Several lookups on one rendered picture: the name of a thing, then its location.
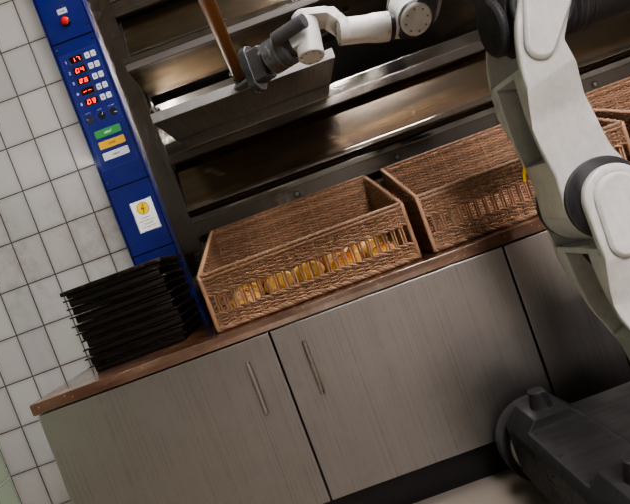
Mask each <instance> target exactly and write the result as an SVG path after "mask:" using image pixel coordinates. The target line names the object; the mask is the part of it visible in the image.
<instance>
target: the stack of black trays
mask: <svg viewBox="0 0 630 504"><path fill-rule="evenodd" d="M180 257H181V256H180V254H175V255H169V256H163V257H158V258H155V259H152V260H150V261H147V262H144V263H141V264H139V265H136V266H133V267H130V268H128V269H125V270H122V271H119V272H117V273H114V274H111V275H109V276H106V277H103V278H100V279H98V280H95V281H92V282H89V283H87V284H84V285H81V286H78V287H76V288H73V289H70V290H68V291H65V292H62V293H60V297H65V296H66V297H67V299H69V300H67V301H64V302H63V303H66V302H69V304H70V306H71V307H73V308H70V309H68V310H67V311H69V310H72V309H73V313H74V315H77V316H74V317H72V318H70V320H71V319H73V318H76V321H77V323H78V325H76V326H74V327H72V329H73V328H76V327H77V328H78V331H79V332H81V333H79V334H76V336H78V335H81V334H82V337H83V339H84V341H82V342H81V343H84V342H86V341H87V344H88V346H89V348H87V349H85V350H83V352H85V351H87V350H88V351H89V354H90V357H89V358H87V359H85V361H87V360H91V362H92V364H93V365H92V366H90V367H89V368H92V367H95V368H96V371H97V372H100V371H103V370H106V369H108V368H111V367H114V366H116V365H119V364H122V363H125V362H127V361H130V360H133V359H135V358H138V357H141V356H144V355H146V354H149V353H152V352H154V351H157V350H160V349H162V348H165V347H168V346H171V345H173V344H176V343H179V342H181V341H184V340H186V339H187V338H188V337H189V336H190V335H191V334H192V333H193V332H194V331H195V330H196V329H197V328H198V327H199V326H200V325H202V321H201V319H202V318H203V317H204V316H202V317H201V314H200V311H201V310H203V309H199V310H198V307H197V305H198V304H199V303H200V302H198V303H196V300H195V297H197V296H198V295H195V296H193V297H191V294H190V292H189V291H191V290H193V289H189V285H188V283H190V282H191V281H189V282H186V280H185V276H188V274H187V275H185V274H184V271H183V269H186V267H185V268H181V267H180V264H179V263H180V262H183V261H178V259H177V258H180ZM180 268H181V269H180ZM181 276H182V277H181ZM173 279H174V280H173ZM135 293H136V294H135ZM189 297H190V298H189ZM71 298H72V299H71ZM116 300H117V301H116ZM78 305H79V306H78ZM75 306H76V307H75ZM97 307H98V308H97ZM92 309H93V310H92ZM89 310H90V311H89ZM84 312H85V313H84ZM81 313H82V314H81ZM78 314H80V315H78ZM82 322H83V323H82ZM79 323H80V324H79Z"/></svg>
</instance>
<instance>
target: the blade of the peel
mask: <svg viewBox="0 0 630 504"><path fill-rule="evenodd" d="M324 53H325V56H324V58H323V59H322V60H321V61H320V62H318V63H316V64H312V65H306V64H302V63H301V62H298V63H297V64H295V65H293V66H292V67H290V68H288V69H287V70H285V71H283V72H282V73H280V74H277V76H276V77H275V78H273V79H272V80H270V81H268V82H267V83H268V85H267V89H266V90H264V91H263V92H261V93H260V94H255V92H254V91H253V90H252V89H250V87H249V88H247V89H245V90H242V91H238V90H235V89H234V87H235V86H236V85H235V84H232V85H229V86H226V87H224V88H221V89H218V90H216V91H213V92H210V93H207V94H205V95H202V96H199V97H196V98H194V99H191V100H188V101H186V102H183V103H180V104H177V105H175V106H172V107H169V108H167V109H164V110H161V111H158V112H156V113H153V114H150V116H151V119H152V122H153V124H154V125H156V126H157V127H159V128H160V129H161V130H163V131H164V132H166V133H167V134H169V135H170V136H172V137H173V138H174V139H176V140H180V139H183V138H185V137H188V136H191V135H193V134H196V133H199V132H202V131H204V130H207V129H210V128H212V127H215V126H218V125H221V124H223V123H226V122H229V121H231V120H234V119H237V118H239V117H242V116H245V115H248V114H250V113H253V112H256V111H258V110H261V109H264V108H267V107H269V106H272V105H275V104H277V103H280V102H283V101H285V100H288V99H291V98H294V97H296V96H299V95H302V94H304V93H307V92H310V91H312V90H315V89H318V88H321V87H323V86H326V85H329V84H330V81H331V76H332V71H333V66H334V61H335V55H334V52H333V49H332V48H330V49H327V50H324Z"/></svg>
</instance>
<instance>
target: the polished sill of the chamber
mask: <svg viewBox="0 0 630 504"><path fill-rule="evenodd" d="M479 41H481V40H480V36H479V33H478V29H477V30H475V31H472V32H469V33H467V34H464V35H461V36H459V37H456V38H453V39H450V40H448V41H445V42H442V43H440V44H437V45H434V46H432V47H429V48H426V49H423V50H421V51H418V52H415V53H413V54H410V55H407V56H404V57H402V58H399V59H396V60H394V61H391V62H388V63H386V64H383V65H380V66H377V67H375V68H372V69H369V70H367V71H364V72H361V73H358V74H356V75H353V76H350V77H348V78H345V79H342V80H340V81H337V82H334V83H331V84H329V85H326V86H323V87H321V88H318V89H315V90H312V91H310V92H307V93H304V94H302V95H299V96H296V97H294V98H291V99H288V100H285V101H283V102H280V103H277V104H275V105H272V106H269V107H267V108H264V109H261V110H258V111H256V112H253V113H250V114H248V115H245V116H242V117H239V118H237V119H234V120H231V121H229V122H226V123H223V124H221V125H218V126H215V127H212V128H210V129H207V130H204V131H202V132H199V133H196V134H193V135H191V136H188V137H185V138H183V139H180V140H177V141H175V142H172V143H169V144H166V145H164V148H165V150H166V153H167V156H171V155H174V154H176V153H179V152H182V151H184V150H187V149H190V148H193V147H195V146H198V145H201V144H203V143H206V142H209V141H212V140H214V139H217V138H220V137H222V136H225V135H228V134H230V133H233V132H236V131H239V130H241V129H244V128H247V127H249V126H252V125H255V124H258V123H260V122H263V121H266V120H268V119H271V118H274V117H276V116H279V115H282V114H285V113H287V112H290V111H293V110H295V109H298V108H301V107H304V106H306V105H309V104H312V103H314V102H317V101H320V100H323V99H325V98H328V97H331V96H333V95H336V94H339V93H341V92H344V91H347V90H350V89H352V88H355V87H358V86H360V85H363V84H366V83H369V82H371V81H374V80H377V79H379V78H382V77H385V76H387V75H390V74H393V73H396V72H398V71H401V70H404V69H406V68H409V67H412V66H415V65H417V64H420V63H423V62H425V61H428V60H431V59H433V58H436V57H439V56H442V55H444V54H447V53H450V52H452V51H455V50H458V49H461V48H463V47H466V46H469V45H471V44H474V43H477V42H479Z"/></svg>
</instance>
